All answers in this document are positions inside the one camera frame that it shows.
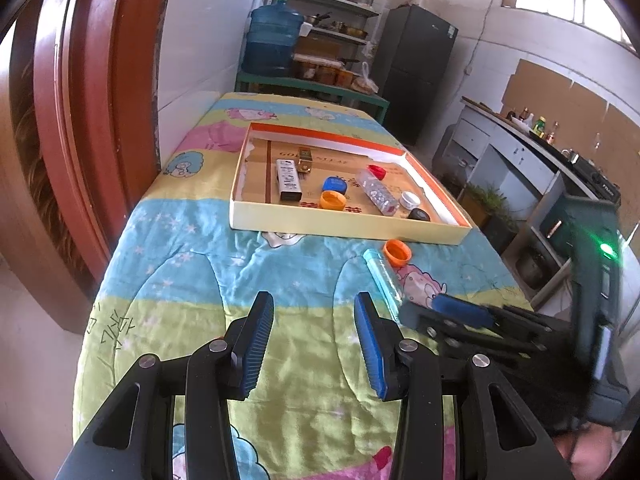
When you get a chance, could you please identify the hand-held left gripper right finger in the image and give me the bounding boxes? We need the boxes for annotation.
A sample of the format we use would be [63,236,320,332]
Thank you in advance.
[353,291,576,480]

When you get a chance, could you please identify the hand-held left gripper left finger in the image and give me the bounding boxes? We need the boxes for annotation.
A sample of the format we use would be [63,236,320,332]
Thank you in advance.
[55,290,276,480]

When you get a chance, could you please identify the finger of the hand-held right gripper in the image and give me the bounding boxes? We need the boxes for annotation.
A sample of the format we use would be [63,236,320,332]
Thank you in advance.
[431,294,576,341]
[398,302,566,361]

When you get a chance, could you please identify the clear plastic tube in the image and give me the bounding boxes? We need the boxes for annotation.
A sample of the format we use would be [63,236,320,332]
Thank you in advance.
[363,248,405,311]

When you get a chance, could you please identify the shallow yellow cardboard box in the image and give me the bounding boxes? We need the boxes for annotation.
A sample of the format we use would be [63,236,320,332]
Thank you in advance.
[229,121,473,246]

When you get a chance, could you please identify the clear plastic bottle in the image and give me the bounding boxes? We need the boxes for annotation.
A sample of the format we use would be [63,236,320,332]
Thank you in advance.
[355,167,400,216]

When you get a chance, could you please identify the white remote control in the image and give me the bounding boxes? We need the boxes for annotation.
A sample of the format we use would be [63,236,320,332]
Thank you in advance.
[276,158,304,203]

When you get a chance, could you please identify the person's right hand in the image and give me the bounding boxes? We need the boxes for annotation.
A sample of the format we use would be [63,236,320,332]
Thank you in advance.
[555,422,628,478]

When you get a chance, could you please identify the metal cooking pot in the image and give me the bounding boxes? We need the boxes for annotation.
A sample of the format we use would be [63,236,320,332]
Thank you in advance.
[515,250,551,288]

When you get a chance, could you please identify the dark orange bottle cap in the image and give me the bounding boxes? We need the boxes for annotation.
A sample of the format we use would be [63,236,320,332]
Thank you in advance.
[383,240,413,267]

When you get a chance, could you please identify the dark teal air fryer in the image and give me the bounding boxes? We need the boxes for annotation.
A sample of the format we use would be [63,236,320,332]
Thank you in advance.
[540,200,576,246]

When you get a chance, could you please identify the dark planter box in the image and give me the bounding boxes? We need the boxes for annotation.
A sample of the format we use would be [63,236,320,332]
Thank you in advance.
[482,210,521,253]

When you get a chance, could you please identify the black gas stove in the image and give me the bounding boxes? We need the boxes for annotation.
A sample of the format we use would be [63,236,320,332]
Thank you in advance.
[570,156,623,206]

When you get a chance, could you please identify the cartoon printed blanket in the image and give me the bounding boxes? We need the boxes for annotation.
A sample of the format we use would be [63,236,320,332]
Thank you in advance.
[72,91,533,480]

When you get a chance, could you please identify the wooden planter with plants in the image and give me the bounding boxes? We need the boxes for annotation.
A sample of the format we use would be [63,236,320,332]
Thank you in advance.
[462,185,506,228]

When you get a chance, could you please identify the grey kitchen counter cabinet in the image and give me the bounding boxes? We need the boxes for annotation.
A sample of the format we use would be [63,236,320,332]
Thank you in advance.
[432,97,623,311]

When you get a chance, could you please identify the clear plastic bag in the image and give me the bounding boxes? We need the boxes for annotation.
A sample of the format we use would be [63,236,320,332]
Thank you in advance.
[352,62,381,95]

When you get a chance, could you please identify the dark grey refrigerator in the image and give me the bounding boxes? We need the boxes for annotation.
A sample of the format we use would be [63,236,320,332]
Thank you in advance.
[372,5,460,147]

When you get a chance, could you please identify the green bench table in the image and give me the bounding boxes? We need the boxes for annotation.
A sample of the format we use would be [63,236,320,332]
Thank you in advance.
[235,72,391,123]

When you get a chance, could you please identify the row of amber jars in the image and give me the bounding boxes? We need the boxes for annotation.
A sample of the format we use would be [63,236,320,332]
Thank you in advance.
[292,60,358,88]

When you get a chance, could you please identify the brown cardboard carton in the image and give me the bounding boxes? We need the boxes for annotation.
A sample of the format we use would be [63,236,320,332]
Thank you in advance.
[294,37,346,61]

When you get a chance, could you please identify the blue water jug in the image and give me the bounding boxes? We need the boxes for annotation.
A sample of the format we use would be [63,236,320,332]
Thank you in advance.
[241,0,306,78]

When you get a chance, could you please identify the cardboard wall panels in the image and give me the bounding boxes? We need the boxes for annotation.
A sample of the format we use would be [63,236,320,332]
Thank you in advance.
[501,58,640,161]

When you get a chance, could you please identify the red-brown wooden door frame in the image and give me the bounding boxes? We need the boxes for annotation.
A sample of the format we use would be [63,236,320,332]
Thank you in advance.
[0,0,178,333]

